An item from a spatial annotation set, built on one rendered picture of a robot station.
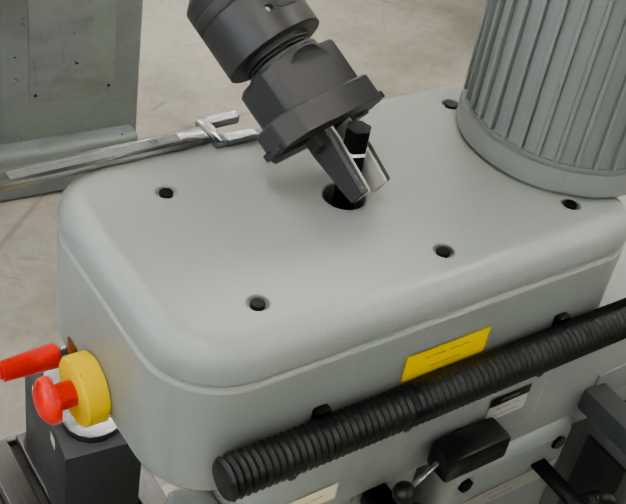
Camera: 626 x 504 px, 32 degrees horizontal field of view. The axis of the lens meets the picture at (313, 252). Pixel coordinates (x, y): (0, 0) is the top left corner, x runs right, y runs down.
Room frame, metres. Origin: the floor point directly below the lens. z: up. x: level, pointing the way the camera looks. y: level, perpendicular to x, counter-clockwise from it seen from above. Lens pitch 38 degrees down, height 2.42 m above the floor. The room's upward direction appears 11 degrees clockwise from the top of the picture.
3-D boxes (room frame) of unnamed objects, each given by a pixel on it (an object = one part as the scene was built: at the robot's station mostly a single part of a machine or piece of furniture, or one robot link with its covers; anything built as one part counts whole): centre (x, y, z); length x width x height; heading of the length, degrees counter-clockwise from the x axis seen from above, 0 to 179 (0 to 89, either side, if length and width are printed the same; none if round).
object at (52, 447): (1.15, 0.31, 1.05); 0.22 x 0.12 x 0.20; 34
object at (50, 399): (0.59, 0.18, 1.76); 0.04 x 0.03 x 0.04; 40
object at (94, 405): (0.60, 0.16, 1.76); 0.06 x 0.02 x 0.06; 40
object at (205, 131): (0.75, 0.17, 1.89); 0.24 x 0.04 x 0.01; 130
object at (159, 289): (0.76, -0.03, 1.81); 0.47 x 0.26 x 0.16; 130
